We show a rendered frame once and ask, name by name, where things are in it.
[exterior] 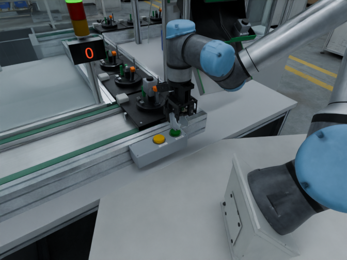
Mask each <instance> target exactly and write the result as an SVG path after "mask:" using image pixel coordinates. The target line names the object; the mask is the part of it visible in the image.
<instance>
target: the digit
mask: <svg viewBox="0 0 347 260"><path fill-rule="evenodd" d="M80 47H81V51H82V55H83V58H84V62H85V61H91V60H95V59H97V55H96V50H95V47H94V43H88V44H82V45H80Z"/></svg>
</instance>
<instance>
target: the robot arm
mask: <svg viewBox="0 0 347 260"><path fill-rule="evenodd" d="M346 22H347V0H318V1H317V2H315V3H314V4H312V5H311V6H309V7H308V8H306V9H305V10H303V11H301V12H300V13H298V14H297V15H295V16H294V17H292V18H291V19H289V20H287V21H286V22H284V23H283V24H281V25H280V26H278V27H277V28H275V29H273V30H272V31H270V32H269V33H268V34H266V35H264V36H263V37H261V38H260V39H258V40H257V41H255V42H254V43H252V44H251V45H249V46H247V47H246V48H244V49H243V50H241V51H240V52H238V53H237V54H234V53H235V51H234V48H233V47H232V46H231V45H229V44H226V43H225V42H223V41H220V40H214V39H211V38H208V37H205V36H201V35H199V34H196V33H195V32H196V30H195V23H194V22H193V21H190V20H172V21H170V22H168V23H167V26H166V38H165V40H166V59H167V64H166V68H167V78H168V82H161V83H159V84H158V85H156V88H157V91H158V92H166V91H172V92H169V94H168V95H167V97H166V98H165V104H164V105H163V106H164V109H163V114H164V116H165V118H166V120H167V121H168V123H169V124H170V126H171V127H172V128H173V129H174V130H175V131H177V130H179V129H180V126H181V124H182V125H184V126H188V121H187V119H186V117H185V116H187V115H188V116H192V115H193V114H194V113H195V114H196V113H197V101H198V100H197V99H195V98H194V97H193V96H191V89H194V84H193V83H192V82H191V79H192V71H193V67H195V68H197V69H199V70H201V71H202V72H203V73H204V74H206V75H207V76H208V77H209V78H211V79H212V80H214V81H215V82H216V83H217V84H218V85H219V86H220V87H221V88H223V89H225V90H227V91H230V92H235V91H238V90H240V89H241V88H242V87H243V86H244V84H245V82H246V79H248V78H249V77H251V76H253V75H255V74H256V73H258V72H260V71H262V70H263V69H265V68H267V67H269V66H270V65H272V64H274V63H276V62H277V61H279V60H281V59H283V58H285V57H286V56H288V55H290V54H292V53H293V52H295V51H297V50H299V49H300V48H302V47H304V46H305V45H307V44H309V43H311V42H312V41H314V40H316V39H318V38H319V37H321V36H323V35H325V34H326V33H328V32H330V31H332V30H334V29H335V28H337V27H339V26H341V25H342V24H344V23H346ZM194 103H195V104H196V108H195V109H194ZM247 179H248V184H249V187H250V190H251V192H252V195H253V197H254V199H255V201H256V203H257V205H258V207H259V209H260V210H261V212H262V214H263V215H264V217H265V219H266V220H267V221H268V223H269V224H270V225H271V227H272V228H273V229H274V230H275V231H276V232H277V233H278V234H280V235H286V234H289V233H292V232H293V231H295V230H296V229H297V228H298V227H299V226H301V225H302V224H303V223H304V222H305V221H307V220H308V219H309V218H310V217H311V216H313V215H315V214H317V213H320V212H323V211H325V210H328V209H332V210H335V211H338V212H342V213H347V46H346V49H345V52H344V55H343V59H342V62H341V65H340V68H339V72H338V75H337V78H336V81H335V84H334V87H333V90H332V94H331V96H330V99H329V103H328V106H327V107H325V108H324V109H322V110H320V111H318V112H316V113H314V115H313V117H312V120H311V123H310V127H309V130H308V133H307V136H306V139H305V140H304V142H303V143H302V144H301V146H300V147H299V149H298V151H297V154H296V157H295V159H293V160H291V161H289V162H287V163H285V164H283V165H280V166H273V167H267V168H263V169H255V170H253V171H251V172H249V173H248V175H247Z"/></svg>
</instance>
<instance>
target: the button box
mask: <svg viewBox="0 0 347 260"><path fill-rule="evenodd" d="M171 129H172V128H171ZM171 129H169V130H166V131H164V132H161V133H159V134H160V135H163V136H164V137H165V140H164V142H163V143H155V142H154V140H153V137H154V136H155V135H154V136H151V137H149V138H147V139H144V140H142V141H139V142H137V143H134V144H132V145H129V149H130V155H131V158H132V159H133V161H134V162H135V164H136V165H137V167H138V168H142V167H144V166H146V165H148V164H150V163H152V162H154V161H157V160H159V159H161V158H163V157H165V156H167V155H170V154H172V153H174V152H176V151H178V150H180V149H183V148H185V147H187V138H188V135H187V134H186V133H185V132H184V131H183V130H182V129H181V128H180V131H181V134H180V135H179V136H172V135H171V134H170V130H171ZM157 135H158V134H157Z"/></svg>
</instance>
